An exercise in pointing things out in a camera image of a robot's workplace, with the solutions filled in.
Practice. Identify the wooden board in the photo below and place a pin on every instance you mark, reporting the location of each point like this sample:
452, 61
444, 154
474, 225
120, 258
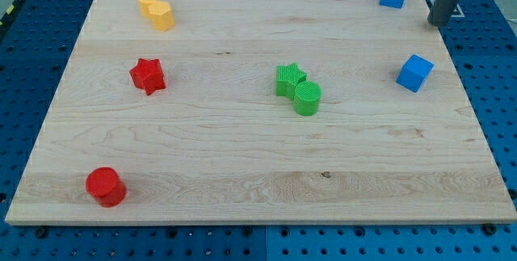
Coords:
219, 147

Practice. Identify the green star block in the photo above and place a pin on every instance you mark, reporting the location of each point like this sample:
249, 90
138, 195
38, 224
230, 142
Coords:
287, 78

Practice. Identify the green cylinder block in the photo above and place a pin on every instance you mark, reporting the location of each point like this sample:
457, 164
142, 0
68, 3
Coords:
307, 96

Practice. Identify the red star block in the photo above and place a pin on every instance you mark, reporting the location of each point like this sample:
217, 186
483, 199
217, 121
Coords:
148, 75

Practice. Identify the yellow hexagon block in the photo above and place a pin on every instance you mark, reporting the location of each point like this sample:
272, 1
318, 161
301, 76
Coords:
161, 15

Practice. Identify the yellow heart block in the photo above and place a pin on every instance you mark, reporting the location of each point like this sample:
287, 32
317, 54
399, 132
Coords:
144, 7

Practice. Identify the blue cube block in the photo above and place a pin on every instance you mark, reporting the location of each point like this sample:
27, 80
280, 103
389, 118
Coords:
414, 73

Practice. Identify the red cylinder block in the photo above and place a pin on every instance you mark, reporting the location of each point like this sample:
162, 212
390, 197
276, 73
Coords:
106, 187

